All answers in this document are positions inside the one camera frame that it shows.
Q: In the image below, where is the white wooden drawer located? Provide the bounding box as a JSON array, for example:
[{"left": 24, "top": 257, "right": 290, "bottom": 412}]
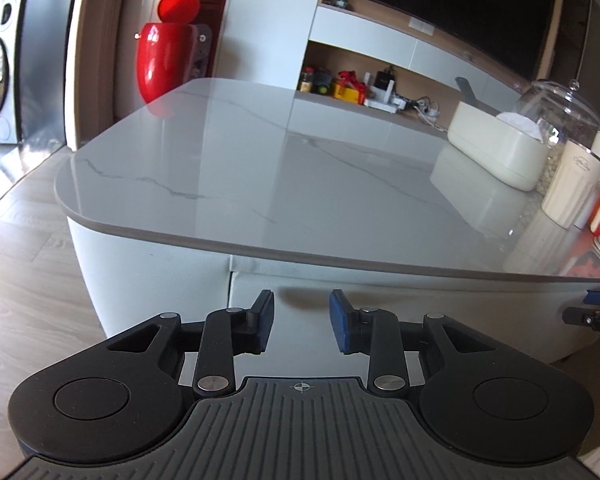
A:
[{"left": 230, "top": 256, "right": 600, "bottom": 375}]

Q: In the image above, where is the cream ribbed coffee mug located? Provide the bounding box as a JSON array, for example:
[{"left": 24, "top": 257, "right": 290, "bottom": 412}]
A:
[{"left": 541, "top": 140, "right": 600, "bottom": 232}]

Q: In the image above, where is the cream tissue box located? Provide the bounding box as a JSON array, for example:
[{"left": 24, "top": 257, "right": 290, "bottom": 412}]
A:
[{"left": 448, "top": 102, "right": 548, "bottom": 192}]

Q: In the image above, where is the glass jar with lid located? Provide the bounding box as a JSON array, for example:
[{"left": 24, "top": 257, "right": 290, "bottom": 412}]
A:
[{"left": 514, "top": 79, "right": 600, "bottom": 195}]

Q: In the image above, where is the white cabinet table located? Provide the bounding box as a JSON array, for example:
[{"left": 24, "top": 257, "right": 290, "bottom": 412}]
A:
[{"left": 55, "top": 79, "right": 600, "bottom": 335}]

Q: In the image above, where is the black remote control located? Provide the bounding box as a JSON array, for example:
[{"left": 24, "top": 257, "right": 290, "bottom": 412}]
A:
[{"left": 455, "top": 77, "right": 480, "bottom": 108}]

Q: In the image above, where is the yellow red toy truck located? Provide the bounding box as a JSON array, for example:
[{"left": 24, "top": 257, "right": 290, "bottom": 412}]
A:
[{"left": 332, "top": 70, "right": 367, "bottom": 105}]

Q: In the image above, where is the red pedal trash bin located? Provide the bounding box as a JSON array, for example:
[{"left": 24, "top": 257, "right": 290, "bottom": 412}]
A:
[{"left": 135, "top": 0, "right": 200, "bottom": 104}]

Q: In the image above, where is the small spice jar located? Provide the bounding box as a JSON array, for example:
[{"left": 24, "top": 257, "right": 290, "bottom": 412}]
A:
[{"left": 298, "top": 66, "right": 314, "bottom": 93}]

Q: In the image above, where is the white wall shelf unit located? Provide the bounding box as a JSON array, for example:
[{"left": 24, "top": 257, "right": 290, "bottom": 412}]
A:
[{"left": 224, "top": 0, "right": 566, "bottom": 131}]

